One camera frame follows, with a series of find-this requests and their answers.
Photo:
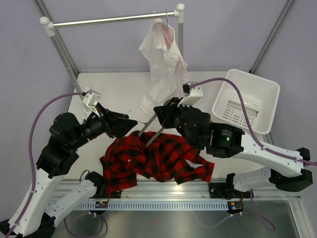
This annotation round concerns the grey clothes hanger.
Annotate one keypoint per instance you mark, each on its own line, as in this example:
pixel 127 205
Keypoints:
pixel 152 124

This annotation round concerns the white shirt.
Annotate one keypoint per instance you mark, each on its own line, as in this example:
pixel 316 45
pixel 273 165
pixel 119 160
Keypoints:
pixel 168 70

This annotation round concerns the perforated cable duct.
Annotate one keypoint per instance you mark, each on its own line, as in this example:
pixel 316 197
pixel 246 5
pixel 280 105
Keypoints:
pixel 153 206

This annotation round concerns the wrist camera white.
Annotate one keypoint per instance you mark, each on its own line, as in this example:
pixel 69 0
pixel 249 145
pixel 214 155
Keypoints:
pixel 192 94
pixel 90 102

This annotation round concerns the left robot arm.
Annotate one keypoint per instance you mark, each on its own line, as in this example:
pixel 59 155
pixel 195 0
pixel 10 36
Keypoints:
pixel 36 218

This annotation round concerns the red clothes hanger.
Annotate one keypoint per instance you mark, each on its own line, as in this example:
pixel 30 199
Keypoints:
pixel 165 39

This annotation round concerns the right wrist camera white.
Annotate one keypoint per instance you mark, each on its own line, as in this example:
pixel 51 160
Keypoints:
pixel 192 94

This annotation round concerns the white plastic basket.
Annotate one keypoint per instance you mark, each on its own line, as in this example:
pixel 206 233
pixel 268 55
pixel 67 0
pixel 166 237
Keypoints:
pixel 260 97

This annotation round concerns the white metal clothes rack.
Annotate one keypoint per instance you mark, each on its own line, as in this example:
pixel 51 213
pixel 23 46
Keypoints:
pixel 175 20

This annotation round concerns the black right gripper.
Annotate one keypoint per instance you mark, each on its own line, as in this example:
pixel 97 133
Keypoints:
pixel 166 113

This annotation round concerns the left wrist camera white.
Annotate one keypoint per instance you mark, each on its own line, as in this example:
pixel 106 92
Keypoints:
pixel 90 102

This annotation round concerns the aluminium rail frame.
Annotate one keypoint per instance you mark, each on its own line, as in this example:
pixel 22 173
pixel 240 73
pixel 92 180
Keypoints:
pixel 151 190

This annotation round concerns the red black plaid shirt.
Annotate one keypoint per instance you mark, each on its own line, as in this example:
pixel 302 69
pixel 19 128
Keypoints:
pixel 168 157

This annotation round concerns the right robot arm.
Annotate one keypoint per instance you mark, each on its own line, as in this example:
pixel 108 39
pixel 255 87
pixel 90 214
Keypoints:
pixel 281 168

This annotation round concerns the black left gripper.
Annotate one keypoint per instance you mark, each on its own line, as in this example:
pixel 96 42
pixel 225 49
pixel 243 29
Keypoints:
pixel 116 124

